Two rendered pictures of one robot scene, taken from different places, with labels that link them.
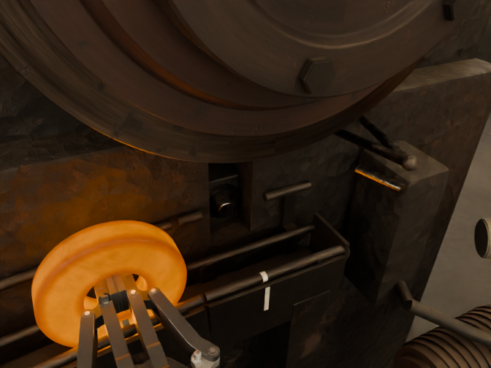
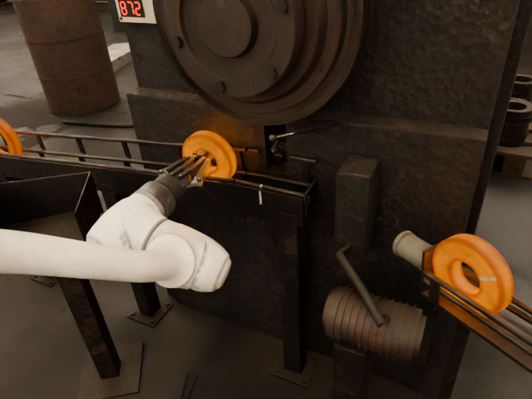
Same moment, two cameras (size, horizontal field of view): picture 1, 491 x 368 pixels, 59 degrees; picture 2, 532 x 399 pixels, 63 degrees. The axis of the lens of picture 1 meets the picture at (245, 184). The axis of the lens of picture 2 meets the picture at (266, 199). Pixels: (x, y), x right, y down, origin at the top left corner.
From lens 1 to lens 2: 0.83 m
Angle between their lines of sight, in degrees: 46
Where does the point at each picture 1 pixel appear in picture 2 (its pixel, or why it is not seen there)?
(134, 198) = (233, 131)
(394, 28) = (248, 77)
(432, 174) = (355, 175)
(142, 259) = (213, 149)
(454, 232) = not seen: outside the picture
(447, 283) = not seen: outside the picture
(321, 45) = (222, 77)
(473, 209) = not seen: outside the picture
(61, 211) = (209, 125)
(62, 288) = (188, 146)
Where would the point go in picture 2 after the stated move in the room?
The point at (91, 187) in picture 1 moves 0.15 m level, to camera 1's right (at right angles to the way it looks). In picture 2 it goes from (219, 119) to (251, 137)
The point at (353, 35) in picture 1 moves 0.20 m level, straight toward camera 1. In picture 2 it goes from (237, 77) to (135, 96)
